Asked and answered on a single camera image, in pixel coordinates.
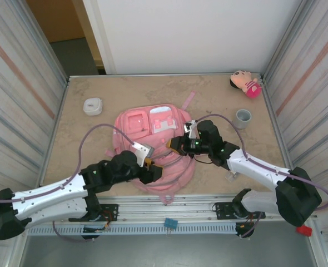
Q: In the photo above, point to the pink student backpack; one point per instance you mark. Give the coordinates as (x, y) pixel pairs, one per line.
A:
(158, 172)

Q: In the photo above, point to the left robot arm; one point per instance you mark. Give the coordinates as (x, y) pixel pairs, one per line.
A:
(50, 192)

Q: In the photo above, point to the grey cup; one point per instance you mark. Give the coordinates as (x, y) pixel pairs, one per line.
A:
(243, 119)

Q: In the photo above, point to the clear plastic eraser box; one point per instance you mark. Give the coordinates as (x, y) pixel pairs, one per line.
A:
(230, 178)

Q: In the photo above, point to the blue connector block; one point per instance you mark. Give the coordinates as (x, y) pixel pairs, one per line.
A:
(170, 223)

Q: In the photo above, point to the small white square box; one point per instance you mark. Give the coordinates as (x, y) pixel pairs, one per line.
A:
(92, 107)

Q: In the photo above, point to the black power connector box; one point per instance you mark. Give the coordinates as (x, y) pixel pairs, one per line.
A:
(243, 226)
(93, 229)

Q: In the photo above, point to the pink plush doll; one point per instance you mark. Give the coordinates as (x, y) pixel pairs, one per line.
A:
(246, 83)

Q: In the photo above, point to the red plastic block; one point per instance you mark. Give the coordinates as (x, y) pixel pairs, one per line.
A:
(304, 232)

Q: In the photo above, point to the brown wooden door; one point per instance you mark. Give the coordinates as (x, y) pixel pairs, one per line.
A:
(55, 16)

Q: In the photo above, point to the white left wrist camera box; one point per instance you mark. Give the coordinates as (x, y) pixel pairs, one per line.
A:
(141, 151)

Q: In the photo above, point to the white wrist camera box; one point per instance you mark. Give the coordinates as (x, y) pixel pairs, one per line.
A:
(190, 129)
(141, 151)

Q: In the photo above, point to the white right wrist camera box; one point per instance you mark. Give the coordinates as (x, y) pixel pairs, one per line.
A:
(190, 129)

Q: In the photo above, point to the aluminium mounting rail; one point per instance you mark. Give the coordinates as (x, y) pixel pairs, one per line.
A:
(164, 205)

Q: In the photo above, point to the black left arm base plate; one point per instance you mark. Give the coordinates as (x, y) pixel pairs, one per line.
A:
(111, 210)

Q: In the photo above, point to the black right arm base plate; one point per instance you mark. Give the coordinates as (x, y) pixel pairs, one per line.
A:
(222, 208)

